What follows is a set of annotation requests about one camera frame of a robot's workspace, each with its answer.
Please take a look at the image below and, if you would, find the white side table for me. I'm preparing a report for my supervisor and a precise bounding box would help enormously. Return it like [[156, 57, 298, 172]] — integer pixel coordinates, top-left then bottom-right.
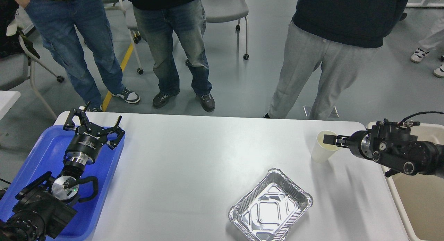
[[0, 91, 21, 120]]

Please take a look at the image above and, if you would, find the aluminium foil tray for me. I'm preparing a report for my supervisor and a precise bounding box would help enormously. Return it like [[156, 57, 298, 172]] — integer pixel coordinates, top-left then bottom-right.
[[228, 168, 313, 241]]

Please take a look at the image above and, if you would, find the blue plastic tray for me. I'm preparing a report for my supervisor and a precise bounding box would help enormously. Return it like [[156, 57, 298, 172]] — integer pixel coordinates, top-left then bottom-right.
[[0, 125, 125, 241]]

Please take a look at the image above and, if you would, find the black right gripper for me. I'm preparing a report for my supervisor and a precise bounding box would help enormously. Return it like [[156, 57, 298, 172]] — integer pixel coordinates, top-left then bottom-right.
[[323, 130, 372, 161]]

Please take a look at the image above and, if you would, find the person in blue jeans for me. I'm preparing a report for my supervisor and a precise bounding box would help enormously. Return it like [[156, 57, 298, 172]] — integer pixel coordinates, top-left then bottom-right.
[[15, 0, 140, 112]]

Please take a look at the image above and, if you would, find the beige plastic bin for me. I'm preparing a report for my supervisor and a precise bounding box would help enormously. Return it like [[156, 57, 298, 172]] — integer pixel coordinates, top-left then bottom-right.
[[367, 121, 444, 241]]

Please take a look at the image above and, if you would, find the person in faded jeans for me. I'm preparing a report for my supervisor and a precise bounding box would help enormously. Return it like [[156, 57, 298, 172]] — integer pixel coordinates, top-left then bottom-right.
[[123, 0, 216, 113]]

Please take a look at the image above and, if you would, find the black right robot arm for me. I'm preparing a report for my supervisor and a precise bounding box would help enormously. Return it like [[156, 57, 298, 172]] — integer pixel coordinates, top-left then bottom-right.
[[321, 115, 444, 178]]

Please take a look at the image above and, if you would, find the white paper cup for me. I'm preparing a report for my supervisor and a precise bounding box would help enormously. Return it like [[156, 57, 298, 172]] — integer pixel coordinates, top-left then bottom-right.
[[311, 130, 340, 163]]

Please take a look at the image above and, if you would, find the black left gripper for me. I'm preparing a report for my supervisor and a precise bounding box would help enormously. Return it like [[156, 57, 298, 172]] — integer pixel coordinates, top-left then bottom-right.
[[63, 101, 126, 164]]

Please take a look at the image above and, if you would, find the person in grey sweatpants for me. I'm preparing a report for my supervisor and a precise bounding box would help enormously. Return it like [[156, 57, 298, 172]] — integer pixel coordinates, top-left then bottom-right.
[[264, 0, 408, 120]]

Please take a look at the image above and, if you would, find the grey chair centre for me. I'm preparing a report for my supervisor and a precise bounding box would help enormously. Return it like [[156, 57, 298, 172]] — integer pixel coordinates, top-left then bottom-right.
[[201, 0, 249, 60]]

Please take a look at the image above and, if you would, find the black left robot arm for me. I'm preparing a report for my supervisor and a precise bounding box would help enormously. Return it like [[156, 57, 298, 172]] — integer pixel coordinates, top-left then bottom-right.
[[1, 109, 125, 241]]

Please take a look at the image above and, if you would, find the grey chair left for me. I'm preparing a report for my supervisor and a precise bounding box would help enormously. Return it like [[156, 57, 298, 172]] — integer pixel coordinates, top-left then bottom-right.
[[0, 19, 65, 119]]

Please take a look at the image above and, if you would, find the person in white sneakers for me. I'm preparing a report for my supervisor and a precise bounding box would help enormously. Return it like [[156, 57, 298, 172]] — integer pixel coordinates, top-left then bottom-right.
[[410, 17, 444, 63]]

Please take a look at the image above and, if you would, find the grey chair behind legs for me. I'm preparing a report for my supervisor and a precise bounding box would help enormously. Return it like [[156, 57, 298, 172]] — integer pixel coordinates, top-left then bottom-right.
[[101, 0, 145, 75]]

